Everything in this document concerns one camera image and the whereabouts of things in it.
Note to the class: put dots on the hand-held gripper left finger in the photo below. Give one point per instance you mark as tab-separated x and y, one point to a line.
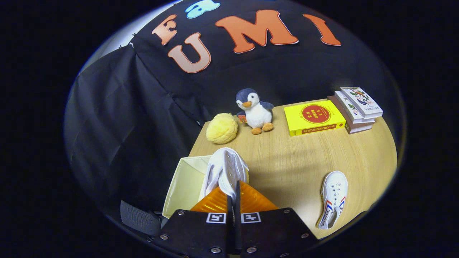
197	233

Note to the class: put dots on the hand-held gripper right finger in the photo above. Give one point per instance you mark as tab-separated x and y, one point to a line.
269	229

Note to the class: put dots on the cream fabric storage box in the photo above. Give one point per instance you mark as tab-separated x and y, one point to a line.
184	186

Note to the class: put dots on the white canvas shoe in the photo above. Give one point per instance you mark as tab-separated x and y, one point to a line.
334	195
224	170

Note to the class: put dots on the grey ribbed panel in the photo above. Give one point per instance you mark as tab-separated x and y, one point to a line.
140	218

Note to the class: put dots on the yellow round plush toy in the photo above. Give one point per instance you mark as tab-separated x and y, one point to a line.
222	128

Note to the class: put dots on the penguin plush toy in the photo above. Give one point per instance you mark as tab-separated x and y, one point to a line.
256	113

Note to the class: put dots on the yellow book with red circle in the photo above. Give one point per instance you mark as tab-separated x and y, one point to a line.
312	116

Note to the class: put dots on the brown book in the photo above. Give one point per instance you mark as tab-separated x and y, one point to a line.
355	128

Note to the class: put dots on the black backdrop cloth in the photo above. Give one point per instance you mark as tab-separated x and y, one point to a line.
143	107

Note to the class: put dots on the white illustrated book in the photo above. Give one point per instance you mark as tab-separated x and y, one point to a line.
362	102
349	109

